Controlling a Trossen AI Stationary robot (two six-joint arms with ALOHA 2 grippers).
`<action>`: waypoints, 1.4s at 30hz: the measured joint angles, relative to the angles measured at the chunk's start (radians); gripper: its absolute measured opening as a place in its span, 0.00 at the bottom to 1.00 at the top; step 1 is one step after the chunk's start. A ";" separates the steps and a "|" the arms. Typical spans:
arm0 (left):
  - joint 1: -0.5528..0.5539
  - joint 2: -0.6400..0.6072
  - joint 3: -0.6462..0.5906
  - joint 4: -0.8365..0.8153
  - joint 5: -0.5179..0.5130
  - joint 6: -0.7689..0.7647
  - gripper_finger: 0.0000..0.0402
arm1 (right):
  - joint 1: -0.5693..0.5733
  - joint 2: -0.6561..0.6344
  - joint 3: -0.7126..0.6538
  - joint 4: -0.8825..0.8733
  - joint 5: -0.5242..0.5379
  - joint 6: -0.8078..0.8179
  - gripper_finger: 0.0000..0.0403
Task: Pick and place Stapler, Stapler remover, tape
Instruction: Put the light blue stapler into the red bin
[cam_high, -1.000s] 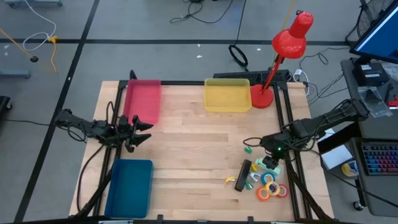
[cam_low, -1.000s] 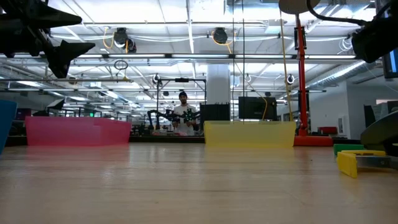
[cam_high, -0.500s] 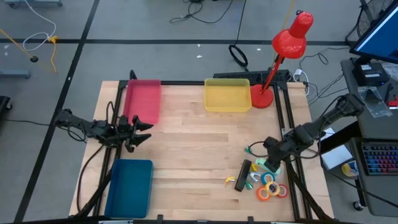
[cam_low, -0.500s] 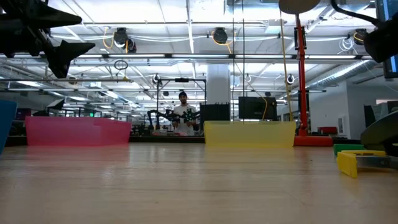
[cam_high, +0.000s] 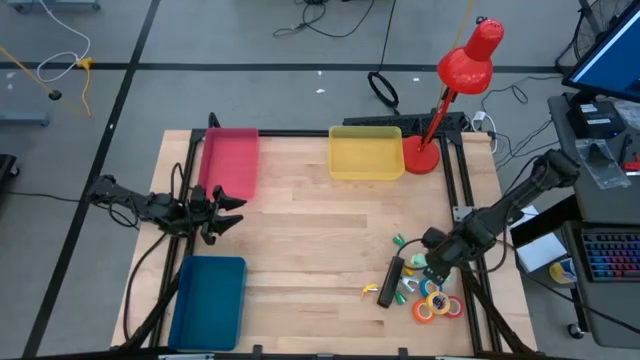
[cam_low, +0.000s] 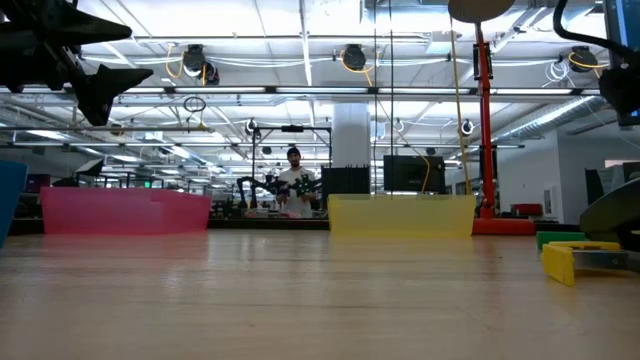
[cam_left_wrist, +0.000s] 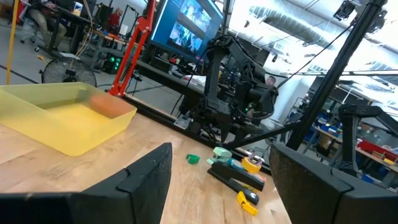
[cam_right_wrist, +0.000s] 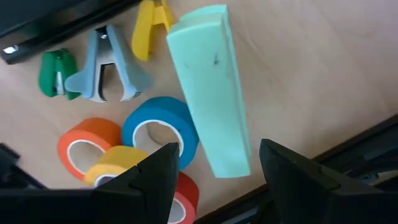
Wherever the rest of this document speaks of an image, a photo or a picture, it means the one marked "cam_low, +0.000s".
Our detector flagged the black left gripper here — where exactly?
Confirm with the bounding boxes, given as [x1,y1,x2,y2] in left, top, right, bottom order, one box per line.
[0,0,155,127]

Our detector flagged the pink plastic bin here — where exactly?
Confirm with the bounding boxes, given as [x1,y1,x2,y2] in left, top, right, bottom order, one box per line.
[39,187,213,236]

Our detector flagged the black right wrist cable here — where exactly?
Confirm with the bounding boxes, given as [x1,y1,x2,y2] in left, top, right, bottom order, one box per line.
[552,0,640,59]

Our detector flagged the silver ventilation duct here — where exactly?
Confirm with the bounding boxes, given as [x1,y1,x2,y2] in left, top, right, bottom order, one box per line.
[492,94,609,144]

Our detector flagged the person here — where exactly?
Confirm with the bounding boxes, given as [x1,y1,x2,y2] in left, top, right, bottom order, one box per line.
[276,146,319,220]

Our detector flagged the red storage box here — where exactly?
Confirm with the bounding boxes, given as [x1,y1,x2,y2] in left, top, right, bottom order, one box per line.
[510,203,544,217]

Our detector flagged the black background monitor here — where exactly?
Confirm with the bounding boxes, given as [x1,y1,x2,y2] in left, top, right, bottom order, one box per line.
[383,154,447,195]

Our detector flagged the green mini stapler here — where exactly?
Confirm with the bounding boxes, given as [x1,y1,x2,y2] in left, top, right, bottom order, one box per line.
[535,230,587,252]

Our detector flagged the computer monitor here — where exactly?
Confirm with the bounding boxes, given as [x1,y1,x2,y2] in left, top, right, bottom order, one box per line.
[602,0,640,126]

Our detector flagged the yellow hanging cord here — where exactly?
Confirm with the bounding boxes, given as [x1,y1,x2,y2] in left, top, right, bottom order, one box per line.
[448,14,474,196]

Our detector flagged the black metal rig frame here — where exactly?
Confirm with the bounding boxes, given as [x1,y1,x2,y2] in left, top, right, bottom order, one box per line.
[7,217,584,237]

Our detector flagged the blue plastic bin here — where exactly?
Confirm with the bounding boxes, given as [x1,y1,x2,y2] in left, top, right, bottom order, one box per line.
[0,159,29,249]

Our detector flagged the grey horizontal pipe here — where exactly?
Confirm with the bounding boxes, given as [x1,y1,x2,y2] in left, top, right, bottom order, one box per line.
[0,124,215,134]

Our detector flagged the yellow plastic bin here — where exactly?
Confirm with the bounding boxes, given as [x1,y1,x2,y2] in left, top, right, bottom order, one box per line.
[327,193,478,239]

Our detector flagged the yellow mini stapler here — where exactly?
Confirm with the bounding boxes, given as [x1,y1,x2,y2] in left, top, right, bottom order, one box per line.
[541,240,640,288]

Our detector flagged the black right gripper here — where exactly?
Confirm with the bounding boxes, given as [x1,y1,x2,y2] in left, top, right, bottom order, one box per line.
[598,64,640,116]

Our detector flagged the black ceiling cable reel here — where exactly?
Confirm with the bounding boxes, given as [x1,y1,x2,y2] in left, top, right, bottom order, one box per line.
[340,43,369,73]
[568,45,599,74]
[181,43,221,87]

